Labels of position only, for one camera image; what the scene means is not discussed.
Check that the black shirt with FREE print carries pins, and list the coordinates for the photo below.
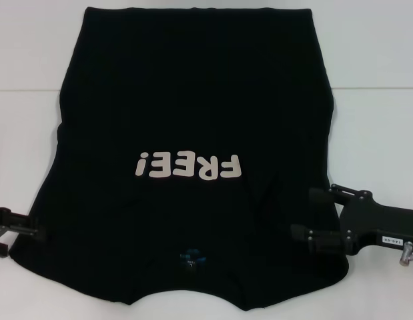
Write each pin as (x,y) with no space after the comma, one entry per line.
(193,100)

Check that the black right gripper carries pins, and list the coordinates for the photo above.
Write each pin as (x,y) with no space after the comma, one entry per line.
(376,220)

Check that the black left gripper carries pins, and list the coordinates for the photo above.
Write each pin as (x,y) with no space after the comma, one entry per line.
(1,216)

